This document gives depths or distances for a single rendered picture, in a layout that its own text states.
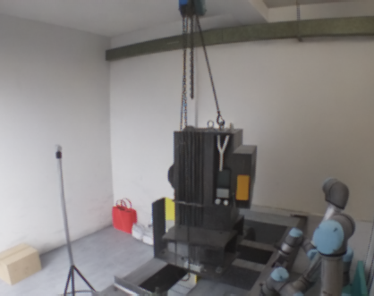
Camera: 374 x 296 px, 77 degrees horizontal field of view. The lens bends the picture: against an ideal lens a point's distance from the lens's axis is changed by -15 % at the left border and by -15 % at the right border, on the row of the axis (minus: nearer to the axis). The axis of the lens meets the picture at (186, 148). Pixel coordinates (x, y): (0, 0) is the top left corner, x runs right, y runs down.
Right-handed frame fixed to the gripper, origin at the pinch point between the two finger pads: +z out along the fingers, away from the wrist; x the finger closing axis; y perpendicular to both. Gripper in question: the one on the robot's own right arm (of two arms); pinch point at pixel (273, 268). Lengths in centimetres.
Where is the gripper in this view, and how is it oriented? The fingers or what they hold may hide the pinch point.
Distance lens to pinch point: 190.0
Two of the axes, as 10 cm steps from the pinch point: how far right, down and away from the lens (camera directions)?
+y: 8.3, 4.5, -3.4
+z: -4.1, 9.0, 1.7
